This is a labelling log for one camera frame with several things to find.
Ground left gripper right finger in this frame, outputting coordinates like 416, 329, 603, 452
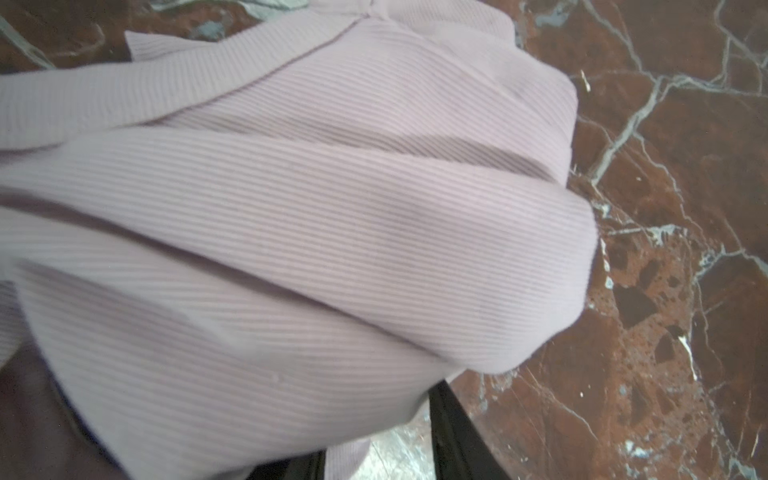
429, 381, 510, 480

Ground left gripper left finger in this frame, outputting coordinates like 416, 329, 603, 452
246, 450, 326, 480

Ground light pink ribbed cloth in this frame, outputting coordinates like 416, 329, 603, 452
1, 1, 598, 479

